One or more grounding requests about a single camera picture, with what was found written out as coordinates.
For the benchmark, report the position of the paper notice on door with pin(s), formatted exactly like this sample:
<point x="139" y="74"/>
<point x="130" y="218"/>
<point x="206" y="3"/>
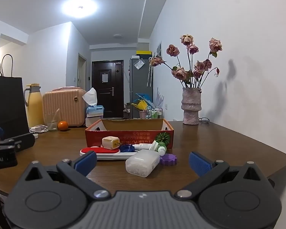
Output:
<point x="104" y="77"/>

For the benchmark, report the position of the brown cardboard carton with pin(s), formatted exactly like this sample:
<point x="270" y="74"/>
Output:
<point x="127" y="111"/>

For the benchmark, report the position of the paper sheet on refrigerator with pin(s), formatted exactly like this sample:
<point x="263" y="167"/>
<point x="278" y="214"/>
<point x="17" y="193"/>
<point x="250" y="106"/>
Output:
<point x="139" y="64"/>

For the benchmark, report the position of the clear glass cup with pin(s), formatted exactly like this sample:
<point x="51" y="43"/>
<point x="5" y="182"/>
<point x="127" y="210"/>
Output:
<point x="52" y="125"/>

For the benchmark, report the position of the folded umbrella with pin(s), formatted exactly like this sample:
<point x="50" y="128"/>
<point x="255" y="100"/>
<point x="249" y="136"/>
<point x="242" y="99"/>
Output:
<point x="149" y="74"/>

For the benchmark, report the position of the black paper bag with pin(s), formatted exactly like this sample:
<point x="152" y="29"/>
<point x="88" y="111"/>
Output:
<point x="7" y="100"/>

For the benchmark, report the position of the yellow and black box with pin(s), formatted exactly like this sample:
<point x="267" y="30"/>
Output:
<point x="144" y="52"/>

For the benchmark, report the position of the round ceiling lamp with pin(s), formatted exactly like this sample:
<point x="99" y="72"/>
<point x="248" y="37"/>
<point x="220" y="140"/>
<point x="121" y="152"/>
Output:
<point x="118" y="36"/>

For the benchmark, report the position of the orange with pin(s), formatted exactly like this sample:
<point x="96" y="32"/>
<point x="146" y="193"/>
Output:
<point x="63" y="125"/>

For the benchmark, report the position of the red and white round lid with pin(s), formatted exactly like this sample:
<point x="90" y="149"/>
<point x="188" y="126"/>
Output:
<point x="95" y="150"/>

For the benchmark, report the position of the pink bucket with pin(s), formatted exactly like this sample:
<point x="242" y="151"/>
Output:
<point x="142" y="114"/>

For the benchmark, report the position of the framed wall picture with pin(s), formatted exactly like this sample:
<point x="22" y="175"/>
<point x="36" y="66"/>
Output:
<point x="159" y="49"/>

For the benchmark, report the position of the beige plug adapter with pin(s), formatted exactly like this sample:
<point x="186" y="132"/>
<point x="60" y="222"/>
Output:
<point x="109" y="142"/>

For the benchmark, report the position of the yellow thermos jug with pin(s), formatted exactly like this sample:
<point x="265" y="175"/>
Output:
<point x="34" y="109"/>

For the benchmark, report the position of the translucent plastic box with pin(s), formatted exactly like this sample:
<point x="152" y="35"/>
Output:
<point x="141" y="163"/>

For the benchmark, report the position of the eyeglasses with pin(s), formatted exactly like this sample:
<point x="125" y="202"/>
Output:
<point x="204" y="120"/>

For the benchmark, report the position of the clear drinking straw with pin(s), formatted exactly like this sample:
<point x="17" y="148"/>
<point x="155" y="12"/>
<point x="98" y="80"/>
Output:
<point x="56" y="114"/>

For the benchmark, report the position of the orange cardboard box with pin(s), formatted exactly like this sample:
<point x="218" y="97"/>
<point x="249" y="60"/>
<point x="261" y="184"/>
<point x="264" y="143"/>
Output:
<point x="133" y="134"/>

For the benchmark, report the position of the dark brown door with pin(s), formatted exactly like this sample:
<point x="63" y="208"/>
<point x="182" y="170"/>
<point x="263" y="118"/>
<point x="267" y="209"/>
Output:
<point x="109" y="95"/>

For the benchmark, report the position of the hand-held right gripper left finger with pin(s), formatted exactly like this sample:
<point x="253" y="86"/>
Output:
<point x="85" y="162"/>

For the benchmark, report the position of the bright ceiling light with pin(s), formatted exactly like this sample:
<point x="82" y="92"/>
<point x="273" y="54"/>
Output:
<point x="79" y="7"/>

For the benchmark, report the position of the yellow watering can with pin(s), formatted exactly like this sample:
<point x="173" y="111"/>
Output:
<point x="140" y="105"/>

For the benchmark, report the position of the white ribbed cap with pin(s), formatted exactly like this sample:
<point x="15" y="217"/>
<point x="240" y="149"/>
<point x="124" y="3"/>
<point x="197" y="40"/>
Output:
<point x="154" y="145"/>

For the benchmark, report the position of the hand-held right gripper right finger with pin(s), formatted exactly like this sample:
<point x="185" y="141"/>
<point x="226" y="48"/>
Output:
<point x="200" y="163"/>

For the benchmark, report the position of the grey refrigerator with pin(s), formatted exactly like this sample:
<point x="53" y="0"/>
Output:
<point x="139" y="83"/>

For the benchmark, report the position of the white tube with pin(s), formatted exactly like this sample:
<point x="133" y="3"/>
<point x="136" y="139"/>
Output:
<point x="141" y="146"/>

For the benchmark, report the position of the pink ribbed suitcase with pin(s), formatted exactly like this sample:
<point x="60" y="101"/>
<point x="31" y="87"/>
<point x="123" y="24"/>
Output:
<point x="62" y="107"/>

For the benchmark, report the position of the purple ribbed lid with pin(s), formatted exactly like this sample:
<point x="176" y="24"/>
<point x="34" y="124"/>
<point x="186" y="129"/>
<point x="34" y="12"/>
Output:
<point x="168" y="159"/>

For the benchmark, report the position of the blue lid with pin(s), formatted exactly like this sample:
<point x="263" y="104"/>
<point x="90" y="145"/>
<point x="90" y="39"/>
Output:
<point x="126" y="148"/>

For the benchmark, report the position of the white round disc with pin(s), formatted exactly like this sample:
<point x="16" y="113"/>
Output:
<point x="124" y="156"/>

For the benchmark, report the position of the bunch of dried pink roses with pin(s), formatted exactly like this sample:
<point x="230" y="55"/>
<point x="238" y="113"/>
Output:
<point x="181" y="72"/>

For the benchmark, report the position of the light side door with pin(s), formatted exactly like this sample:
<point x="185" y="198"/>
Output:
<point x="81" y="71"/>

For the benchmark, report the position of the blue tissue box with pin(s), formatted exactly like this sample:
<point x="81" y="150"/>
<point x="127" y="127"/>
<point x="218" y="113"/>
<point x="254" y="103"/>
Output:
<point x="94" y="111"/>

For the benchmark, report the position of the pink stone vase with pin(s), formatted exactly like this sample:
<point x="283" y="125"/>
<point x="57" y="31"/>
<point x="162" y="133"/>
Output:
<point x="191" y="107"/>

